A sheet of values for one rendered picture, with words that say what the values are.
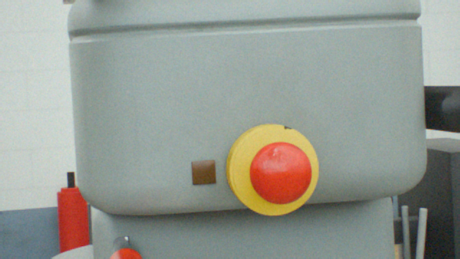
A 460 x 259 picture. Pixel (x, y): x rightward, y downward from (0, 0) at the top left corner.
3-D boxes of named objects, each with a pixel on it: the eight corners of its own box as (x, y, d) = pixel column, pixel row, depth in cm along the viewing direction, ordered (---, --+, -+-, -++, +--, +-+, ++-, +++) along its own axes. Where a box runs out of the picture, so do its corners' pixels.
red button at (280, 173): (317, 203, 61) (313, 141, 61) (254, 208, 61) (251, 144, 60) (305, 198, 64) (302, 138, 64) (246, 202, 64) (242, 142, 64)
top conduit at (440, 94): (486, 132, 71) (485, 84, 71) (430, 136, 70) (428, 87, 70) (328, 114, 115) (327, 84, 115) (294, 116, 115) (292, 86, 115)
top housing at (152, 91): (456, 198, 68) (447, -34, 67) (77, 226, 64) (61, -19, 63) (302, 151, 114) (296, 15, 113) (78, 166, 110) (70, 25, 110)
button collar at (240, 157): (321, 212, 64) (317, 122, 64) (232, 219, 63) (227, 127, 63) (314, 208, 66) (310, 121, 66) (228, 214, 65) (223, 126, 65)
